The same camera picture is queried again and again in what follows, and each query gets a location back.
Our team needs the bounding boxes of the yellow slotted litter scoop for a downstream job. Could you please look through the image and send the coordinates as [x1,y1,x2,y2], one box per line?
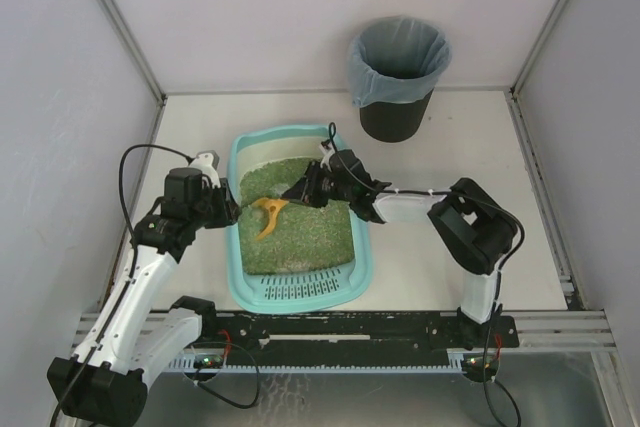
[251,197,289,241]

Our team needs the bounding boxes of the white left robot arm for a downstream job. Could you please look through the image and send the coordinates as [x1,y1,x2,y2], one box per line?
[47,155,239,426]

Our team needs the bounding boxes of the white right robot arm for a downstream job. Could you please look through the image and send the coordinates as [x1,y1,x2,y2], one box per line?
[282,149,525,346]

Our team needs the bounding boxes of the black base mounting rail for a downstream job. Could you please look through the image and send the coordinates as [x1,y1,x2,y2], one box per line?
[203,311,520,352]

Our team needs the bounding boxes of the green cat litter pellets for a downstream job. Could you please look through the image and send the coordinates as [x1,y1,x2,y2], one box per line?
[238,157,355,275]

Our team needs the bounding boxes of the teal plastic litter box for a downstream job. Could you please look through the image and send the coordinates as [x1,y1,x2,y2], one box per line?
[226,125,373,314]

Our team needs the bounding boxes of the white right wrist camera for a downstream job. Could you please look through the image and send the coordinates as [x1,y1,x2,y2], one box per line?
[320,139,336,168]

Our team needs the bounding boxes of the black camera cable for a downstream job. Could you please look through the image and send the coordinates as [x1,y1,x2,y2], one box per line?
[49,144,199,427]
[319,121,526,318]

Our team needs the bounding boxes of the black left camera cable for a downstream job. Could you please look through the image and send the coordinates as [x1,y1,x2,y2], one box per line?
[49,144,199,427]

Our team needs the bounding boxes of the black trash bin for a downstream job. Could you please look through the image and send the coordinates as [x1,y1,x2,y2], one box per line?
[359,91,433,143]

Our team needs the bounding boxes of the white slotted cable duct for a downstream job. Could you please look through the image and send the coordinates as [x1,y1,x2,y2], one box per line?
[167,341,482,374]

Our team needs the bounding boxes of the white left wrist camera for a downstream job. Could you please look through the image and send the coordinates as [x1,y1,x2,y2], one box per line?
[189,150,221,187]

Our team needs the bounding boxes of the black right camera cable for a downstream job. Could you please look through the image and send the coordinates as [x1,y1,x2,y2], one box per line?
[319,121,526,318]

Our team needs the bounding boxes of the blue trash bag liner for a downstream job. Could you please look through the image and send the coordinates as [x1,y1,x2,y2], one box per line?
[346,16,452,108]

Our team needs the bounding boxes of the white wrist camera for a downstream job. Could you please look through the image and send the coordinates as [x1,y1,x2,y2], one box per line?
[320,139,336,168]
[189,150,221,187]

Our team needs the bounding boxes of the aluminium frame extrusion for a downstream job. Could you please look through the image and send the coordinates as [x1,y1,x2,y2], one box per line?
[511,311,616,352]

